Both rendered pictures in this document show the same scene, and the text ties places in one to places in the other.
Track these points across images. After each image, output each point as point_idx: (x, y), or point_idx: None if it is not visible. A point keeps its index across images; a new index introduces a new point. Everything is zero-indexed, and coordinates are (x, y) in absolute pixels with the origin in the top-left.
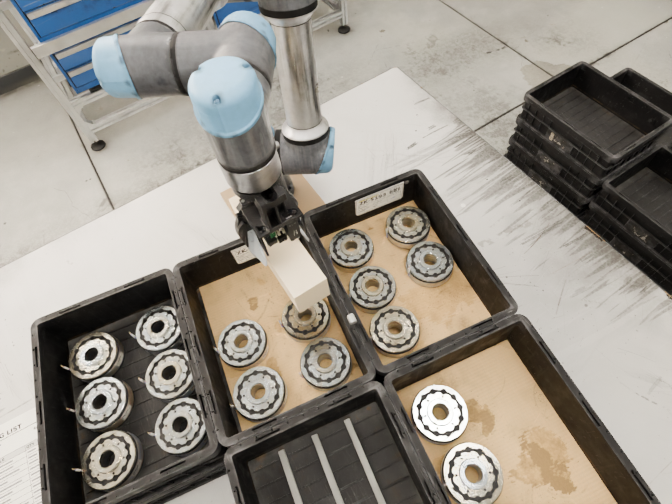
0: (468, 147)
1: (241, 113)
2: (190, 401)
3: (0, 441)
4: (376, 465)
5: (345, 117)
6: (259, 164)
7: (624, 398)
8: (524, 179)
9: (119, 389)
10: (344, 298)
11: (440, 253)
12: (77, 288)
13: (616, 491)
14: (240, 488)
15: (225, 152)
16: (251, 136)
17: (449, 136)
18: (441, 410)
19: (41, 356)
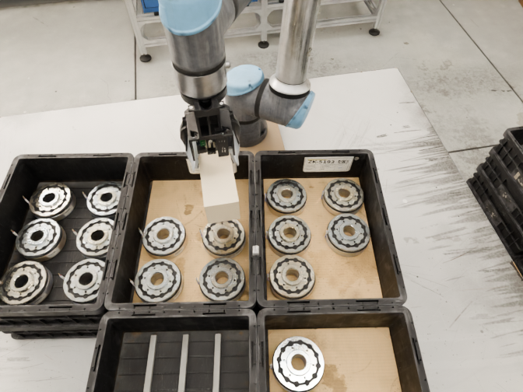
0: (431, 154)
1: (191, 15)
2: (102, 264)
3: None
4: (225, 383)
5: (335, 93)
6: (201, 71)
7: None
8: (471, 199)
9: (56, 232)
10: (257, 231)
11: (360, 229)
12: (70, 149)
13: None
14: (102, 348)
15: (173, 49)
16: (198, 41)
17: (418, 139)
18: (302, 362)
19: (10, 183)
